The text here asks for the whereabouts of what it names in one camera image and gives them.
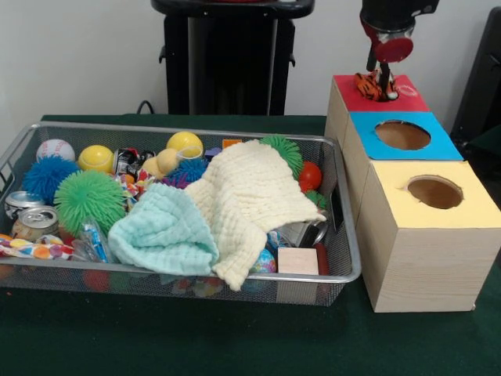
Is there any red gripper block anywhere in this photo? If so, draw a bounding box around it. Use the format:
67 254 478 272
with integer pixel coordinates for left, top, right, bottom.
361 19 416 99

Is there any multicolour fabric toy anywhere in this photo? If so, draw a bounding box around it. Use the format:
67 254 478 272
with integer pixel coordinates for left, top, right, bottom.
353 70 420 103

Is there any cream yellow waffle cloth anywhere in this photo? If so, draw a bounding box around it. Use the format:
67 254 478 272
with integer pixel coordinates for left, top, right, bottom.
184 139 326 292

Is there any mint green waffle cloth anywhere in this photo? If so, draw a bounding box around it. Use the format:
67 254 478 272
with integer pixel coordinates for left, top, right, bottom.
108 183 221 277

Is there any wooden box with three holes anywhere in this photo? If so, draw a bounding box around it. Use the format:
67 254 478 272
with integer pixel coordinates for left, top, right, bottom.
325 75 501 314

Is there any clear mesh bin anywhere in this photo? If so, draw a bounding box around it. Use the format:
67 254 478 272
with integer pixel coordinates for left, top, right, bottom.
0 121 362 306

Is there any black equipment stand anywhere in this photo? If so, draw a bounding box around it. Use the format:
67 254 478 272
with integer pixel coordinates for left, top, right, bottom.
452 6 501 154

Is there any green spiky ball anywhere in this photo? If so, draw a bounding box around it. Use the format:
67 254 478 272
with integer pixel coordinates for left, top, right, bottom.
261 135 304 177

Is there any red ball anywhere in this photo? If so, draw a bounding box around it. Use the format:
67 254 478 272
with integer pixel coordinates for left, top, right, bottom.
299 161 323 191

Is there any yellow tennis ball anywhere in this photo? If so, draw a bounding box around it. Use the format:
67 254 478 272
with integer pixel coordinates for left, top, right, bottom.
167 131 204 161

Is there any pale wooden cube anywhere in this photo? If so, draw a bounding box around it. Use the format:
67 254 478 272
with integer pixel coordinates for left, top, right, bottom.
278 247 319 276

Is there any pale yellow duck toy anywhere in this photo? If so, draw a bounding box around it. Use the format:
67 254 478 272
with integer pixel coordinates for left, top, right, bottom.
141 148 182 180

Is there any smooth yellow ball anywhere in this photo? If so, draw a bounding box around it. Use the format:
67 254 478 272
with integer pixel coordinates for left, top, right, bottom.
77 145 115 175

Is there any dark green table cloth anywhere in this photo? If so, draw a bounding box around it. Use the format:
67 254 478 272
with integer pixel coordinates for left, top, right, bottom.
0 114 501 376

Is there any large green fuzzy ball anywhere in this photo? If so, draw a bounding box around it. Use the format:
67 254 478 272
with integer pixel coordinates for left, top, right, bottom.
54 171 128 237

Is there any white baseball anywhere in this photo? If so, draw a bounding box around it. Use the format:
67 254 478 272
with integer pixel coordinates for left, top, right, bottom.
36 139 76 164

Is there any blue fuzzy ball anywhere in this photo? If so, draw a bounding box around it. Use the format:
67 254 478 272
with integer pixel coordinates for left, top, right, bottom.
21 154 81 204

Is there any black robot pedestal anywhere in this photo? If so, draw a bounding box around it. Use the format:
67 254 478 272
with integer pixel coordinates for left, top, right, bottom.
151 0 315 117

